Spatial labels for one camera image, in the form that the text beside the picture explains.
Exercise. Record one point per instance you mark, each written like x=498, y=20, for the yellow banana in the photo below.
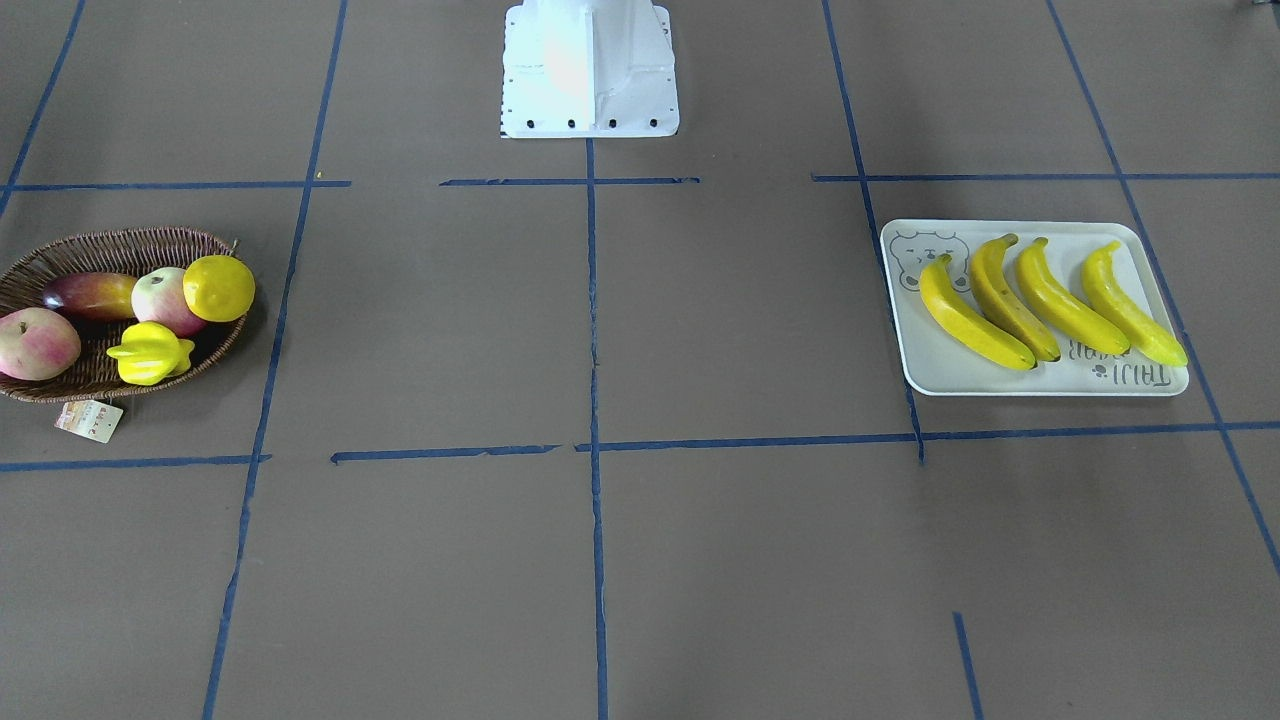
x=1108, y=298
x=957, y=318
x=1002, y=306
x=1051, y=301

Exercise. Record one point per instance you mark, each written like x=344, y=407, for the brown wicker basket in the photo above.
x=134, y=251

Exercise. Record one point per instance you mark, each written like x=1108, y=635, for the paper basket tag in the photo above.
x=90, y=419

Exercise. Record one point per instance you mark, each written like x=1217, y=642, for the white rectangular bear tray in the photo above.
x=936, y=364

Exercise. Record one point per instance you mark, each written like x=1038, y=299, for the yellow pear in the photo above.
x=218, y=288

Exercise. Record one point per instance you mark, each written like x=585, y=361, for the yellow curved fruit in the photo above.
x=149, y=353

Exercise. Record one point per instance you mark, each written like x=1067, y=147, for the purple red mango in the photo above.
x=97, y=296

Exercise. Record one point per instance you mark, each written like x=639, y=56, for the red pink apple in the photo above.
x=37, y=344

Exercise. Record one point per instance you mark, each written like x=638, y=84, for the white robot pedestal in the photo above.
x=588, y=69

